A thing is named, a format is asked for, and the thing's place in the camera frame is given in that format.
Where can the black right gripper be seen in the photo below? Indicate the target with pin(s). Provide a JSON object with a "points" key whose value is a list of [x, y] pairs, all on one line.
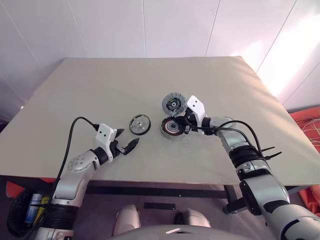
{"points": [[191, 122]]}

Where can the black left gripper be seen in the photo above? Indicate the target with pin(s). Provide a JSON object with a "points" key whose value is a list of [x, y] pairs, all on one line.
{"points": [[116, 150]]}

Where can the grey motor housing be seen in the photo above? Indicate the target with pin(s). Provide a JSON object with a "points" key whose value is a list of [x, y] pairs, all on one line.
{"points": [[170, 131]]}

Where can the silver spoked rotor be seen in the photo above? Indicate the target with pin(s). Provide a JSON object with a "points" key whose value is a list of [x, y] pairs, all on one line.
{"points": [[140, 124]]}

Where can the grey round housing lid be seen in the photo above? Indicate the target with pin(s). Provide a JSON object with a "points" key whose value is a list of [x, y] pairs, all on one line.
{"points": [[172, 102]]}

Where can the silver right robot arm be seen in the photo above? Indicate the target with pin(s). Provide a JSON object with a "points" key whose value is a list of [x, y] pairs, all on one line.
{"points": [[265, 185]]}

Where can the black floor tape strip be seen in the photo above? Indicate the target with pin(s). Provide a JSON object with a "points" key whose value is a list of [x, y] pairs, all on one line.
{"points": [[160, 206]]}

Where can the silver left robot leg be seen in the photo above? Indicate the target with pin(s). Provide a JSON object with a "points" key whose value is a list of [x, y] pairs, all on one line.
{"points": [[127, 220]]}

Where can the silver robot leg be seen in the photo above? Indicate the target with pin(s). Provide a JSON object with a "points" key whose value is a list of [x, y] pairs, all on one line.
{"points": [[127, 220], [195, 218]]}

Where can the silver right robot leg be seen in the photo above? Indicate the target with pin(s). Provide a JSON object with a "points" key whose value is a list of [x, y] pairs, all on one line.
{"points": [[195, 218]]}

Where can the silver robot torso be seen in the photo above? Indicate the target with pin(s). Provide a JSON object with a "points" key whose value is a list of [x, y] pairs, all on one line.
{"points": [[160, 233]]}

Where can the yellow bottle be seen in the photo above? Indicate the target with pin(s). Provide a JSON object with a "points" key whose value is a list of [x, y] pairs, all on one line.
{"points": [[43, 202]]}

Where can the blue white spray can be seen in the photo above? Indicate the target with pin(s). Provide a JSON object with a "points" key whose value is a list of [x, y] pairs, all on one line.
{"points": [[32, 210]]}

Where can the orange object under table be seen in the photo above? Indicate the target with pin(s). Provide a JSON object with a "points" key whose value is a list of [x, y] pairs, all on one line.
{"points": [[13, 190]]}

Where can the orange fabric sheet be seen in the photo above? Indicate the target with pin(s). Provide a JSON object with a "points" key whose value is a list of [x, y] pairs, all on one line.
{"points": [[310, 112]]}

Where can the black bag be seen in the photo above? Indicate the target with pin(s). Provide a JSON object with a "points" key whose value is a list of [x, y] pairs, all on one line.
{"points": [[17, 212]]}

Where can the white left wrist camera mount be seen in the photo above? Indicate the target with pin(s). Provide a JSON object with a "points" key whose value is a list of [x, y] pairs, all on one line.
{"points": [[105, 133]]}

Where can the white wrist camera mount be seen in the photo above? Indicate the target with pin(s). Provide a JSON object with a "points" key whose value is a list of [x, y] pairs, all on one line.
{"points": [[196, 105], [105, 133]]}

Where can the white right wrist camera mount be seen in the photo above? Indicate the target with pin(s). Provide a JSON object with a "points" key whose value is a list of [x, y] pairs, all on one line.
{"points": [[196, 105]]}

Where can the black table frame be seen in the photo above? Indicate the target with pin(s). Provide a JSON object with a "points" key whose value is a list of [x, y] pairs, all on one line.
{"points": [[150, 191]]}

